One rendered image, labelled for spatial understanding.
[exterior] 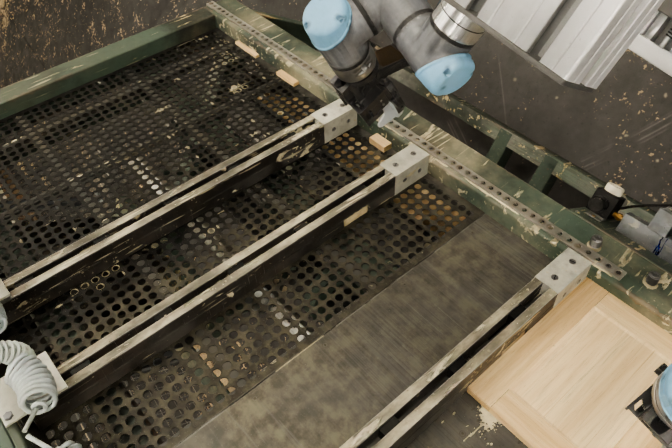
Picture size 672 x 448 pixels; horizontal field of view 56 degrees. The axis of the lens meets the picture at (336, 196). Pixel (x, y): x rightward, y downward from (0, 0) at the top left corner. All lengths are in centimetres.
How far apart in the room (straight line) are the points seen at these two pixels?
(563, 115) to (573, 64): 218
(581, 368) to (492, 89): 148
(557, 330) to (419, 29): 76
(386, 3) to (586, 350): 83
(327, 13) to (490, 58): 175
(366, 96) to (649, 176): 147
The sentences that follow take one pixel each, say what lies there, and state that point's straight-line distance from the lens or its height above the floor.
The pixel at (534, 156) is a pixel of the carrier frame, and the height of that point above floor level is 18.
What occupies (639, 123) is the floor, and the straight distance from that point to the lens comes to 243.
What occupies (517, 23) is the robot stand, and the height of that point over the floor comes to 203.
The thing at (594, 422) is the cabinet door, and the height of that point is 113.
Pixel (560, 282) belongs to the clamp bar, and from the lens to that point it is 145.
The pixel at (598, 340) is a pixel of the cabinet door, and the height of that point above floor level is 99.
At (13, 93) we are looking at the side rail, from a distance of 217.
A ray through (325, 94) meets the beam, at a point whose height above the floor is 90.
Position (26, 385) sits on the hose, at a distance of 122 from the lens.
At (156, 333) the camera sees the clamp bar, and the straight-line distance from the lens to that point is 138.
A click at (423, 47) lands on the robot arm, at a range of 92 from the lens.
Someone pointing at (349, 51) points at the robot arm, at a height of 158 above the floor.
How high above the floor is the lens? 234
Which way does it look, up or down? 49 degrees down
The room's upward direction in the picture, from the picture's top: 93 degrees counter-clockwise
